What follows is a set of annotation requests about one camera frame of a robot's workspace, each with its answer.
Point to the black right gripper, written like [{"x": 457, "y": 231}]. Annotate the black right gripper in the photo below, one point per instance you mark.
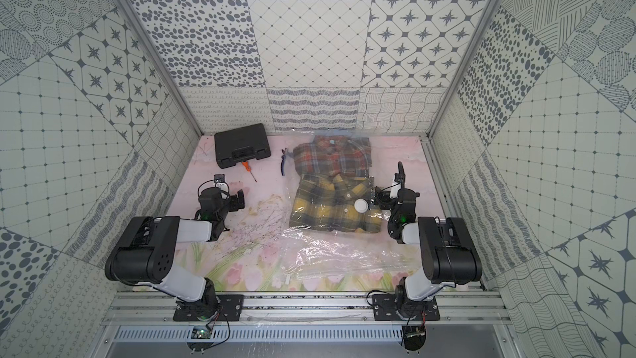
[{"x": 385, "y": 196}]

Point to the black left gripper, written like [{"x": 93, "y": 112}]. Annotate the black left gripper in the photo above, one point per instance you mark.
[{"x": 236, "y": 200}]

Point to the yellow plaid shirt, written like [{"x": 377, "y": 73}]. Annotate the yellow plaid shirt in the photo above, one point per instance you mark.
[{"x": 326, "y": 204}]

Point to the red plaid shirt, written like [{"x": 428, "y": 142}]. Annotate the red plaid shirt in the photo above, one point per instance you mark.
[{"x": 334, "y": 155}]

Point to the clear plastic vacuum bag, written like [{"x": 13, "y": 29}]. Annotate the clear plastic vacuum bag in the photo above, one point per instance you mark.
[{"x": 309, "y": 254}]

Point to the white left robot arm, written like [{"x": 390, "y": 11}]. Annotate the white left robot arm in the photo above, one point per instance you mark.
[{"x": 145, "y": 252}]

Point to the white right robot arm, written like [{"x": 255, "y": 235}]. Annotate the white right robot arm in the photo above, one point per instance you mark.
[{"x": 448, "y": 254}]

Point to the black plastic tool case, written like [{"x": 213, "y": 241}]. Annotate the black plastic tool case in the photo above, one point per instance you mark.
[{"x": 241, "y": 145}]

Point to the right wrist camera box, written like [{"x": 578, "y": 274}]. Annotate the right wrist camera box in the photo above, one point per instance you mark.
[{"x": 399, "y": 181}]

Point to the orange handled screwdriver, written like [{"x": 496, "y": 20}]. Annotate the orange handled screwdriver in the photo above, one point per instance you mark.
[{"x": 248, "y": 168}]

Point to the blue handled pliers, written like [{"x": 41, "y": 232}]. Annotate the blue handled pliers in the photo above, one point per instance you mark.
[{"x": 284, "y": 158}]

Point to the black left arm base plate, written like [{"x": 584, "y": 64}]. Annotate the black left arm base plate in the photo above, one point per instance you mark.
[{"x": 229, "y": 306}]

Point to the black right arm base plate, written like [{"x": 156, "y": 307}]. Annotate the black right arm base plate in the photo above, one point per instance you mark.
[{"x": 405, "y": 307}]

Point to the aluminium mounting rail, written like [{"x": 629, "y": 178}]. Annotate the aluminium mounting rail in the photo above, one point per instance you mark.
[{"x": 343, "y": 308}]

